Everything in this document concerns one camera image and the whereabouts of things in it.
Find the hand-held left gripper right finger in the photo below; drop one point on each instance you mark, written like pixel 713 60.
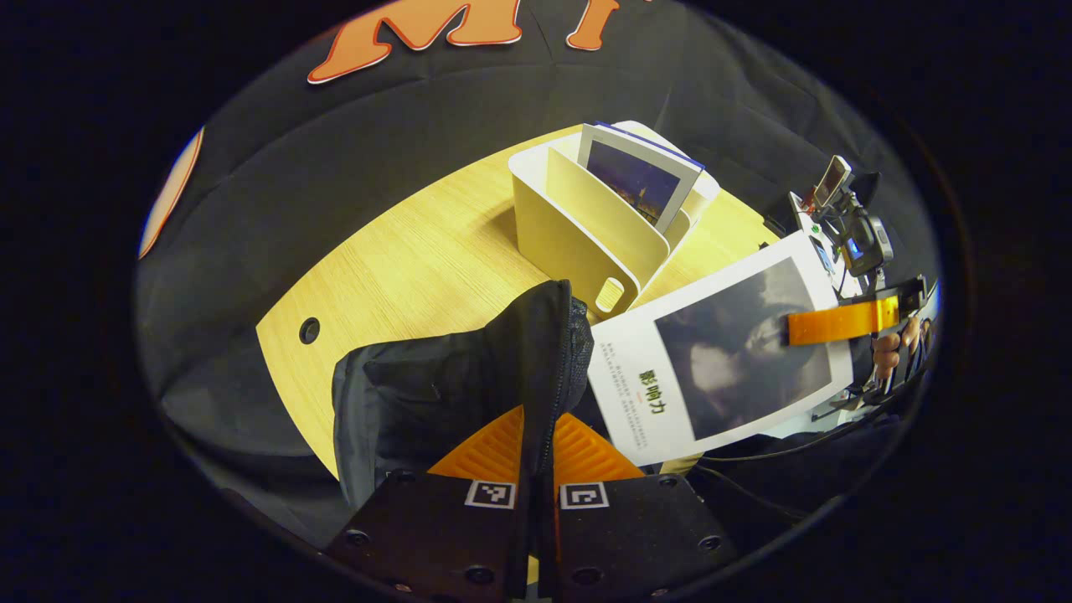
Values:
pixel 636 528

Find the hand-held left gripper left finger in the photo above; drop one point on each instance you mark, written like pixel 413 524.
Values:
pixel 427 528

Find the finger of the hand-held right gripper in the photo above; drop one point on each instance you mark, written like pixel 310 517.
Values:
pixel 837 322

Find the black schoolbag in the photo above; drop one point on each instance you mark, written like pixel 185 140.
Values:
pixel 435 385

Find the white book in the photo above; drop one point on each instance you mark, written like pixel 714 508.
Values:
pixel 636 368

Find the blue book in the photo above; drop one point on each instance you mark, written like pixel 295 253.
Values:
pixel 636 180

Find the white bookshelf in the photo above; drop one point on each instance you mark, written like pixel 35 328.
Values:
pixel 553 243

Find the white desk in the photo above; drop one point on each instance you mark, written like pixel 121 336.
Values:
pixel 808 230

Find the black backdrop cloth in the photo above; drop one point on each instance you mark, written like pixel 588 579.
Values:
pixel 335 167

